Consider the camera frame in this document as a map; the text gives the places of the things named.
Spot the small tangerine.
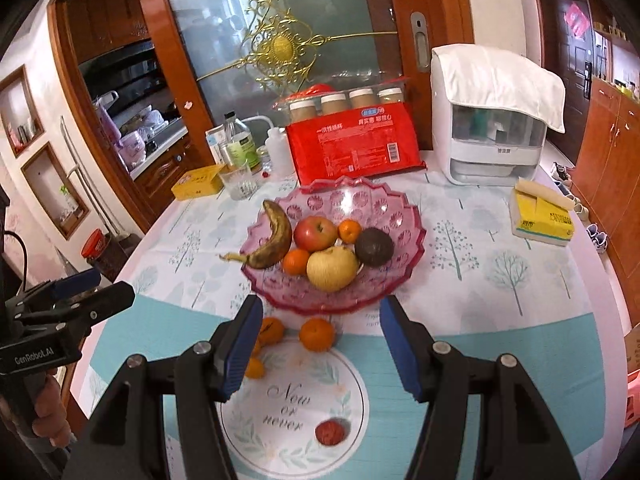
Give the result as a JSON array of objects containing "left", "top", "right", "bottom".
[
  {"left": 258, "top": 316, "right": 285, "bottom": 347},
  {"left": 244, "top": 356, "right": 266, "bottom": 379},
  {"left": 298, "top": 318, "right": 335, "bottom": 352}
]

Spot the small red fruit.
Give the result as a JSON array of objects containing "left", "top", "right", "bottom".
[{"left": 314, "top": 419, "right": 347, "bottom": 448}]

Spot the overripe brown banana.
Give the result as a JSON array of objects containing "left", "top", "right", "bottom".
[{"left": 220, "top": 200, "right": 293, "bottom": 270}]

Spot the small tangerine back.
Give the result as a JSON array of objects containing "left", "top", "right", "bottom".
[{"left": 298, "top": 318, "right": 335, "bottom": 352}]

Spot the large orange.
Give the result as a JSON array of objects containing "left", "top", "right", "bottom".
[
  {"left": 337, "top": 219, "right": 362, "bottom": 245},
  {"left": 281, "top": 248, "right": 310, "bottom": 276}
]

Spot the dark avocado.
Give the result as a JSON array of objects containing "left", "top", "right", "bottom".
[{"left": 355, "top": 228, "right": 395, "bottom": 268}]

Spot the person left hand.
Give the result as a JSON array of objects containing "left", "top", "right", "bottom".
[{"left": 32, "top": 374, "right": 72, "bottom": 448}]

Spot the red bucket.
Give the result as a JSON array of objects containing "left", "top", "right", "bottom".
[{"left": 81, "top": 229, "right": 108, "bottom": 260}]

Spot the tree print tablecloth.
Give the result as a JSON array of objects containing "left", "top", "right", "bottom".
[{"left": 74, "top": 156, "right": 622, "bottom": 480}]

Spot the yellow flat box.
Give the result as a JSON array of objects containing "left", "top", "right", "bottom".
[{"left": 171, "top": 165, "right": 228, "bottom": 200}]

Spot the small white carton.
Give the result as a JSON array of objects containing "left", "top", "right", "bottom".
[{"left": 205, "top": 125, "right": 227, "bottom": 165}]

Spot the yellow tissue pack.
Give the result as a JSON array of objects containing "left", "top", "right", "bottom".
[{"left": 510, "top": 178, "right": 575, "bottom": 247}]

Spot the clear bottle green label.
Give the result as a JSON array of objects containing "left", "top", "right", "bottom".
[{"left": 224, "top": 112, "right": 260, "bottom": 170}]

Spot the yellow pear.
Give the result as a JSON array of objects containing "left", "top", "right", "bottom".
[{"left": 306, "top": 245, "right": 360, "bottom": 292}]

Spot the red apple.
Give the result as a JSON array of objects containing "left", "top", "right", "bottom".
[{"left": 293, "top": 216, "right": 338, "bottom": 252}]

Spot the white squeeze bottle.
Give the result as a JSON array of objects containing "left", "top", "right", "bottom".
[{"left": 242, "top": 115, "right": 295, "bottom": 178}]

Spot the pink glass fruit bowl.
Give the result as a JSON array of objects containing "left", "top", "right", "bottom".
[{"left": 240, "top": 178, "right": 426, "bottom": 316}]

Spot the wooden cabinet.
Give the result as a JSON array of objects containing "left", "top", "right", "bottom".
[{"left": 572, "top": 78, "right": 640, "bottom": 324}]

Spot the white countertop appliance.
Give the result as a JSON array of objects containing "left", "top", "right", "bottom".
[{"left": 431, "top": 59, "right": 556, "bottom": 186}]

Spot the gold door ornament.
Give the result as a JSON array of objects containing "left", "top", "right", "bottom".
[{"left": 198, "top": 0, "right": 397, "bottom": 93}]

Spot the white cloth on appliance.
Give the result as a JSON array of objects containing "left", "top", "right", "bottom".
[{"left": 432, "top": 44, "right": 566, "bottom": 134}]

